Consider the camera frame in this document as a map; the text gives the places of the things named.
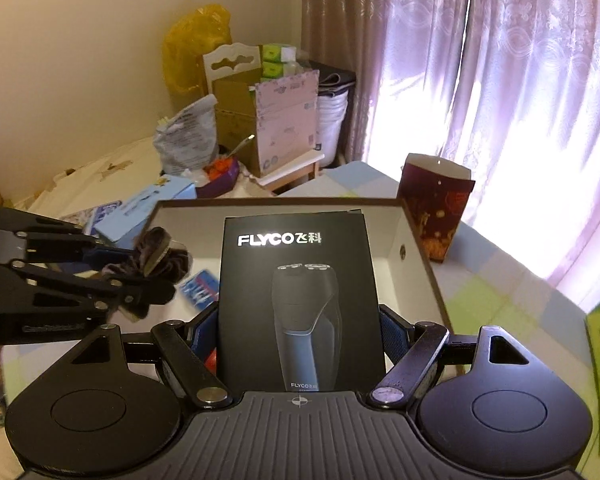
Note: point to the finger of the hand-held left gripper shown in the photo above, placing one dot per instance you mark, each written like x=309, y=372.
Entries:
x=40, y=240
x=80, y=290

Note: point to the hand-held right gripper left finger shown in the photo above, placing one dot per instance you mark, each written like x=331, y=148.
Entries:
x=200, y=335

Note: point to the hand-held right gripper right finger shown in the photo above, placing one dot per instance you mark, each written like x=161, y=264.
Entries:
x=389, y=331

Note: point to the red packet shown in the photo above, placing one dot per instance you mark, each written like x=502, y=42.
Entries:
x=210, y=362

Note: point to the blue printed packet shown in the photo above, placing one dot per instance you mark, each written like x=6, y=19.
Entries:
x=200, y=290

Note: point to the black shaver box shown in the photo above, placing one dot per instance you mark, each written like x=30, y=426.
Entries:
x=300, y=285

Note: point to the brown storage box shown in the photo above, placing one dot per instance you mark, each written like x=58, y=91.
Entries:
x=380, y=230

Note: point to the desktop with checked tablecloth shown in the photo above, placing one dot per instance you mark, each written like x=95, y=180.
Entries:
x=505, y=285

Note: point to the light blue milk carton box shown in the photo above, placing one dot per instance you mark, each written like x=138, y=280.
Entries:
x=145, y=205

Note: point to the dark red gift bag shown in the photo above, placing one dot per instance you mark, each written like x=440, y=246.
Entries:
x=430, y=210

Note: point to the purple box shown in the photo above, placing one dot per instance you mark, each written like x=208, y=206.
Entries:
x=225, y=182

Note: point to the orange toy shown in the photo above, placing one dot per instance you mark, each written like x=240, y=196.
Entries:
x=219, y=167

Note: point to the grey printed plastic bag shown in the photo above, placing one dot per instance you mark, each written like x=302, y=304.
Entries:
x=185, y=135

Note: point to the metal spoon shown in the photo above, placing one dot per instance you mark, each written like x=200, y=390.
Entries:
x=240, y=146

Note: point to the brown cardboard box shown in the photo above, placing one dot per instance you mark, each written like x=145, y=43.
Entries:
x=235, y=125

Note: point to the stack of white buckets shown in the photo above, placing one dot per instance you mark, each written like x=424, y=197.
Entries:
x=332, y=120

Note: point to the yellow plastic bag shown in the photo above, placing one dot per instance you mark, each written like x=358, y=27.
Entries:
x=190, y=45

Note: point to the dark folded bag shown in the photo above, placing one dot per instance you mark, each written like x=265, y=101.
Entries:
x=332, y=74

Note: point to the cardboard box with pink card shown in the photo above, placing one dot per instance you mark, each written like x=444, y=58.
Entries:
x=230, y=51

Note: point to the sheer pink curtain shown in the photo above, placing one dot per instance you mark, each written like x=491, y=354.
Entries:
x=505, y=85

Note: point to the small green tissue pack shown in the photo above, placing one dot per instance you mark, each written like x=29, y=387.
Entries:
x=276, y=71
x=279, y=53

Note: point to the brown curtain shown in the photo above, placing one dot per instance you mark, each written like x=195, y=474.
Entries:
x=340, y=20

